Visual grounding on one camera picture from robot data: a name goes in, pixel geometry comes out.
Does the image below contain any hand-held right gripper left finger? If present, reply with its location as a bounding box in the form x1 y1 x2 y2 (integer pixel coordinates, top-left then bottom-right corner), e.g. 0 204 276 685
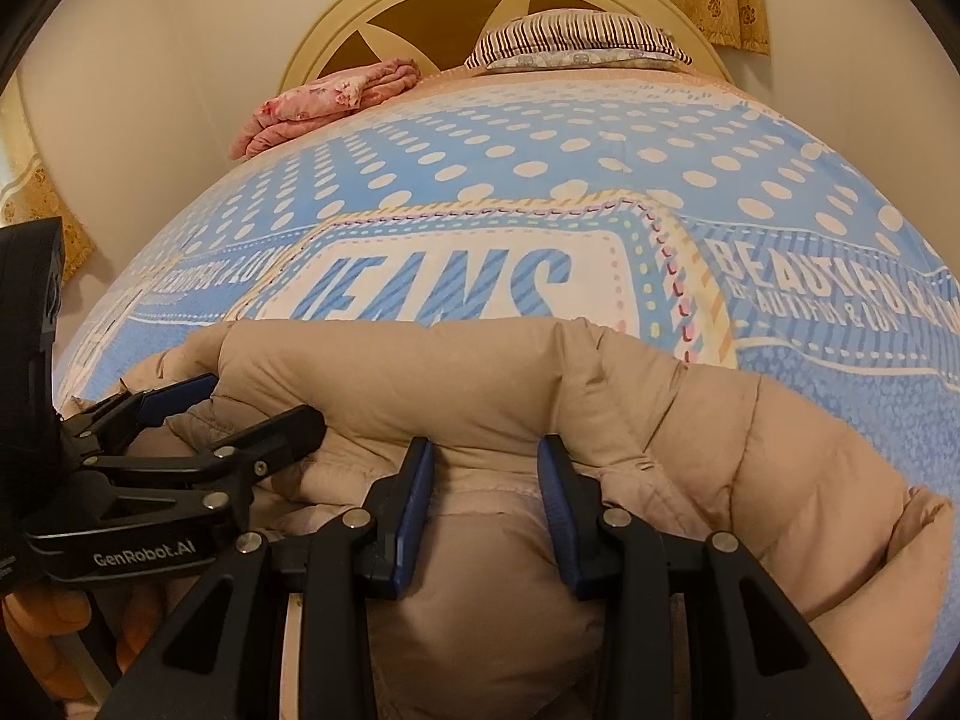
97 435 437 720

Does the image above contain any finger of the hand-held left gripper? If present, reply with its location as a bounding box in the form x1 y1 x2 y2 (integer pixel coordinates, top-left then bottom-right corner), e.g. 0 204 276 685
81 403 329 507
58 373 221 464

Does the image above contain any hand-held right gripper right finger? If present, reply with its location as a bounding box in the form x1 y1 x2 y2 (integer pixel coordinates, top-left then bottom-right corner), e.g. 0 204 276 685
536 433 875 720

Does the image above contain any beige quilted puffer jacket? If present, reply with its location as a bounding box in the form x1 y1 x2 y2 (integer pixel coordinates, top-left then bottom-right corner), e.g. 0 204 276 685
56 319 947 720

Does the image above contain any person's left hand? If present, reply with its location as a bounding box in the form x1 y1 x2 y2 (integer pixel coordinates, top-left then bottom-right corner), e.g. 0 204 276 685
0 586 162 700

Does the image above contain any yellow patterned side window curtain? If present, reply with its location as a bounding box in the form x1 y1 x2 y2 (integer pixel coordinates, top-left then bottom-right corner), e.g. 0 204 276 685
0 82 97 286

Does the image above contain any pink floral folded blanket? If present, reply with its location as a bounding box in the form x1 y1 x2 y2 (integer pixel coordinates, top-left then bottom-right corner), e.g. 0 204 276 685
229 60 425 160

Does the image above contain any pink and blue printed bedsheet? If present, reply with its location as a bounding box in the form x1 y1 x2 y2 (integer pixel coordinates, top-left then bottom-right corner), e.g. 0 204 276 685
52 64 960 720

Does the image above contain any cream wooden headboard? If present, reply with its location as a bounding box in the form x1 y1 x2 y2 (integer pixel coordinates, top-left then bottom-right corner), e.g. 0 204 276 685
279 0 734 98

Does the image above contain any striped pillow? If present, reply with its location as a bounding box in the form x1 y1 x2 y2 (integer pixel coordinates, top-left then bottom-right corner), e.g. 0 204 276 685
463 9 695 74

